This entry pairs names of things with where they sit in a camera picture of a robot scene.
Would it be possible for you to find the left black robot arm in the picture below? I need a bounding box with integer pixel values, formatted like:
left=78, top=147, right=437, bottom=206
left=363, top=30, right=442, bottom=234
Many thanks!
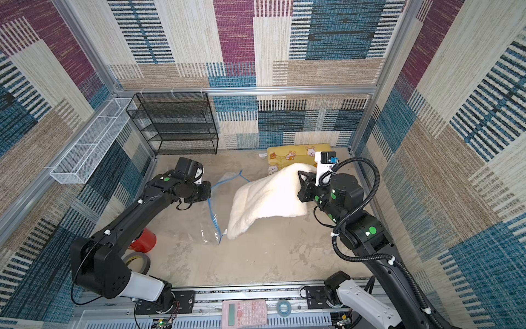
left=70, top=157, right=211, bottom=308

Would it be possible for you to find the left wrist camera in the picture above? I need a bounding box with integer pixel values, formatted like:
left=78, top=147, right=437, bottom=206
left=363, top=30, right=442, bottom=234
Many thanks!
left=193, top=163, right=204, bottom=185

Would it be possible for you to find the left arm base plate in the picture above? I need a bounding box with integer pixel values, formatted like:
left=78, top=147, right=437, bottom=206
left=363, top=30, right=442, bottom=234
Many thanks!
left=135, top=290, right=196, bottom=315

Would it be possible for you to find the red pencil cup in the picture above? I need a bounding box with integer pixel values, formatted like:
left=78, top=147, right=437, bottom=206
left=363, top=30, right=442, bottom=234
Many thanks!
left=129, top=228, right=157, bottom=254

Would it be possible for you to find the black wire mesh shelf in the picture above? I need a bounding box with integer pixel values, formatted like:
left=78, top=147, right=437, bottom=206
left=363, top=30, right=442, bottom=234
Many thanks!
left=126, top=92, right=219, bottom=156

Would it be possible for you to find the yellow cartoon print blanket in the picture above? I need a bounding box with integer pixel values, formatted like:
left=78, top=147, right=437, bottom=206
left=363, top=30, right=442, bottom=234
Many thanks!
left=267, top=144, right=332, bottom=175

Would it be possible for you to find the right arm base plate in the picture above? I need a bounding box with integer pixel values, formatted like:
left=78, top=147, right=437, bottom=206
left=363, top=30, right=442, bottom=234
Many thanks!
left=300, top=285, right=330, bottom=310

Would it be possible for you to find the light blue tape roll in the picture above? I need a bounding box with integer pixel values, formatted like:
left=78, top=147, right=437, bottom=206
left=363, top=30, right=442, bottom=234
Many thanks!
left=276, top=300, right=292, bottom=317

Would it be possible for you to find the cream fleece blanket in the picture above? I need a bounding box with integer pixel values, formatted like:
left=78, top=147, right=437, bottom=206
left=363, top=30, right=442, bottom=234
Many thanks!
left=226, top=163, right=316, bottom=240

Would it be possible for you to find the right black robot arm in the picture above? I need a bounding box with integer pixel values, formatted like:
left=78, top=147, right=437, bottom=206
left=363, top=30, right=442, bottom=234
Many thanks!
left=298, top=152, right=452, bottom=328

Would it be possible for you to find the white wire mesh basket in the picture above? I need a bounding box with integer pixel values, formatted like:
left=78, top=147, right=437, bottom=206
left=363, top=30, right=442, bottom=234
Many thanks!
left=50, top=98, right=131, bottom=185

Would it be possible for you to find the clear vacuum bag blue zipper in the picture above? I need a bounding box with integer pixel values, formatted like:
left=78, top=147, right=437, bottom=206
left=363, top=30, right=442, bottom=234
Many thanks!
left=199, top=169, right=250, bottom=246

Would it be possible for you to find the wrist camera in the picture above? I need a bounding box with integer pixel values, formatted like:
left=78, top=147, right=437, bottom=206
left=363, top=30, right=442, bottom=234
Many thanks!
left=315, top=151, right=338, bottom=186
left=193, top=163, right=204, bottom=185

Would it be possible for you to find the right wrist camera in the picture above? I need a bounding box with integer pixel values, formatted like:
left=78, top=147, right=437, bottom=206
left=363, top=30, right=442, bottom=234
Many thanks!
left=315, top=151, right=338, bottom=186

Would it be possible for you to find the pink calculator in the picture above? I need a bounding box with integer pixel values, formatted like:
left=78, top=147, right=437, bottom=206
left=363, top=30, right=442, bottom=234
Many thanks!
left=221, top=300, right=268, bottom=328

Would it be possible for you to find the grey tape roll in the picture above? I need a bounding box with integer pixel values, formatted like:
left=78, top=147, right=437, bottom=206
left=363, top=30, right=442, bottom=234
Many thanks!
left=123, top=252, right=151, bottom=275

